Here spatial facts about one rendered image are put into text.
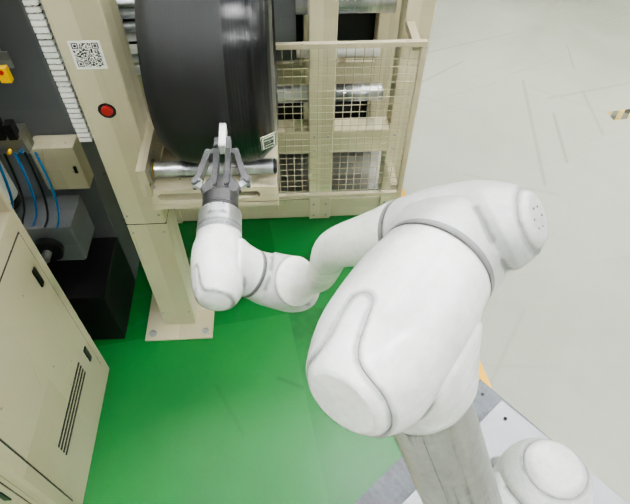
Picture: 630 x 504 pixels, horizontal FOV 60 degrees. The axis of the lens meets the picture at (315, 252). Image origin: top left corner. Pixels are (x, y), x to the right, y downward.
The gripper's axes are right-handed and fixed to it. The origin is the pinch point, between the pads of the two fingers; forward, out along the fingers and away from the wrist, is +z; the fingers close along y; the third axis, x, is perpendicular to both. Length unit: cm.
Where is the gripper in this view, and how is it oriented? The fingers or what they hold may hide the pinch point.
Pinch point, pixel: (223, 138)
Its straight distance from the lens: 128.0
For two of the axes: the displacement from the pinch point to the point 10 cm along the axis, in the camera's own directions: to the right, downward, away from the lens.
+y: -10.0, 0.4, -0.4
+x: -0.1, 5.2, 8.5
